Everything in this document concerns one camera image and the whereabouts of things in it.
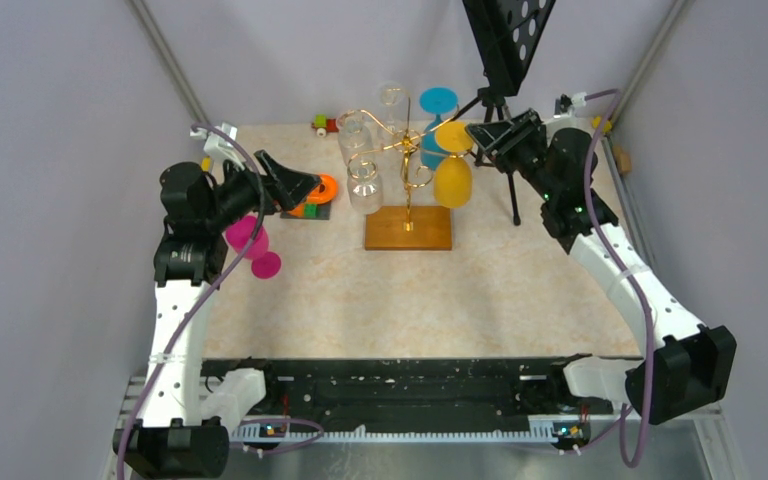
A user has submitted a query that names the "pink wine glass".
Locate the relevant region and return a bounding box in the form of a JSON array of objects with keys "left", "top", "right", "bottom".
[{"left": 225, "top": 215, "right": 282, "bottom": 280}]

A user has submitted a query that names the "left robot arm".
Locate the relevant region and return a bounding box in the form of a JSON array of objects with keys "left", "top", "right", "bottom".
[{"left": 112, "top": 150, "right": 322, "bottom": 479}]

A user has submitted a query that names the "clear wine glass back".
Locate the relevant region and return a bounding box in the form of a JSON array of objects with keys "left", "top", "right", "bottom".
[{"left": 377, "top": 81, "right": 408, "bottom": 145}]

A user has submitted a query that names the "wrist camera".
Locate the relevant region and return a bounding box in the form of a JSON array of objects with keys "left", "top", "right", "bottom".
[
  {"left": 190, "top": 124, "right": 236, "bottom": 164},
  {"left": 552, "top": 92, "right": 588, "bottom": 122}
]

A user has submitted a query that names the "gold wine glass rack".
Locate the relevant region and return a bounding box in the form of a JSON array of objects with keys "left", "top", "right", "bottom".
[{"left": 352, "top": 95, "right": 471, "bottom": 251}]

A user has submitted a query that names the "yellow wine glass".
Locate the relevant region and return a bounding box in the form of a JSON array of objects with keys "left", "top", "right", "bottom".
[{"left": 433, "top": 120, "right": 474, "bottom": 209}]

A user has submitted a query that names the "clear wine glass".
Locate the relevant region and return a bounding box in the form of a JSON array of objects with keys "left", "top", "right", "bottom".
[
  {"left": 347, "top": 155, "right": 383, "bottom": 215},
  {"left": 377, "top": 81, "right": 408, "bottom": 145},
  {"left": 337, "top": 110, "right": 374, "bottom": 166}
]

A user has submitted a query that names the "clear wine glass front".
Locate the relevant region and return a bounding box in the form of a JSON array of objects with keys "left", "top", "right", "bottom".
[{"left": 347, "top": 155, "right": 383, "bottom": 215}]

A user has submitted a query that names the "yellow corner clamp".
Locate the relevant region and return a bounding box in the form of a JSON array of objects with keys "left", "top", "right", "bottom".
[{"left": 591, "top": 116, "right": 613, "bottom": 135}]

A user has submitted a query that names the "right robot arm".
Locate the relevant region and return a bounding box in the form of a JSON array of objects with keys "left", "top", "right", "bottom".
[{"left": 465, "top": 110, "right": 737, "bottom": 425}]

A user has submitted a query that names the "small toy car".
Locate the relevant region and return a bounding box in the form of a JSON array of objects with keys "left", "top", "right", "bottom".
[{"left": 311, "top": 114, "right": 339, "bottom": 138}]

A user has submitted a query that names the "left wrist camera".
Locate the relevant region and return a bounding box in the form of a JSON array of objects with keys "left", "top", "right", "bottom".
[{"left": 190, "top": 124, "right": 236, "bottom": 164}]

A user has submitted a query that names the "dark plate with blocks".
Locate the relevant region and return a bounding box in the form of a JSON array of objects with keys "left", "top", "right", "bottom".
[{"left": 280, "top": 202, "right": 332, "bottom": 221}]

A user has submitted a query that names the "blue wine glass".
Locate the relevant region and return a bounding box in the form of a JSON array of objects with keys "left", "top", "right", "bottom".
[{"left": 419, "top": 86, "right": 458, "bottom": 171}]

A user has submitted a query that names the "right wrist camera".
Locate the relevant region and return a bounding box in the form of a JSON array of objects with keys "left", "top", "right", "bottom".
[{"left": 552, "top": 92, "right": 588, "bottom": 122}]

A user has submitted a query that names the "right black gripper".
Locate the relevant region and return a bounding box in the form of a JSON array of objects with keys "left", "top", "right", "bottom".
[{"left": 466, "top": 109, "right": 559, "bottom": 201}]

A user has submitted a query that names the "black music stand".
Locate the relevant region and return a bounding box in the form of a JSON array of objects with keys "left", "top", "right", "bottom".
[{"left": 454, "top": 1, "right": 562, "bottom": 234}]

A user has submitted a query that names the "orange tape dispenser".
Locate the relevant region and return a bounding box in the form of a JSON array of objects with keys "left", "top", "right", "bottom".
[{"left": 289, "top": 174, "right": 338, "bottom": 218}]

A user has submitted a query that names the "clear wine glass left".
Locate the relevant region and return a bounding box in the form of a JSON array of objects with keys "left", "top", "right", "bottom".
[{"left": 337, "top": 110, "right": 374, "bottom": 166}]

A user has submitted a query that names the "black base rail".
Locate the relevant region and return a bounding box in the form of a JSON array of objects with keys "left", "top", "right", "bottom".
[{"left": 201, "top": 357, "right": 615, "bottom": 434}]

